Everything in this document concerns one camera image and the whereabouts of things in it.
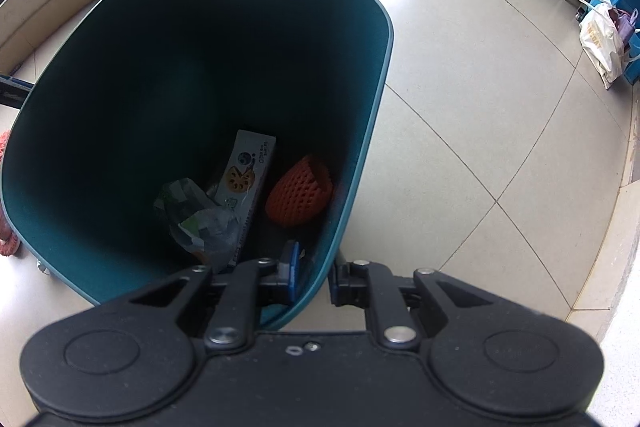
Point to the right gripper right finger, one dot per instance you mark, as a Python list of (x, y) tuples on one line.
[(372, 288)]

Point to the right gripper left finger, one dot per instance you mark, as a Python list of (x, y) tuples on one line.
[(252, 285)]

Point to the orange foam fruit net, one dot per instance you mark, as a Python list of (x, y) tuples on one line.
[(300, 194)]

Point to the teal plastic trash bin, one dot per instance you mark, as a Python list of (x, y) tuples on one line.
[(147, 92)]

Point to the green white crumpled wrapper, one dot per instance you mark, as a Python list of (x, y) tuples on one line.
[(201, 227)]

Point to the lotus root snack packet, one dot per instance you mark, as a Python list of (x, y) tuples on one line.
[(241, 181)]

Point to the white tote bag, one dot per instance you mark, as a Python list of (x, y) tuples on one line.
[(609, 37)]

